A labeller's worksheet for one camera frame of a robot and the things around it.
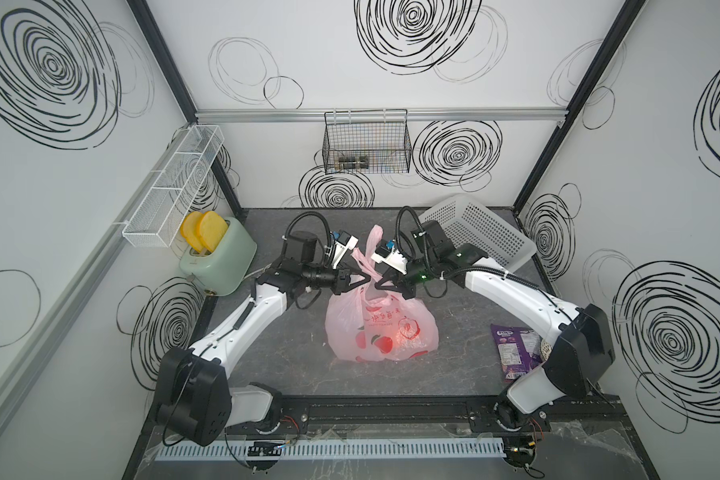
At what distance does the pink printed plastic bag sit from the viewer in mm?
740

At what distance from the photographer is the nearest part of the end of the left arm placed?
595mm

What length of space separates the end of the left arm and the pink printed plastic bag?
43 mm
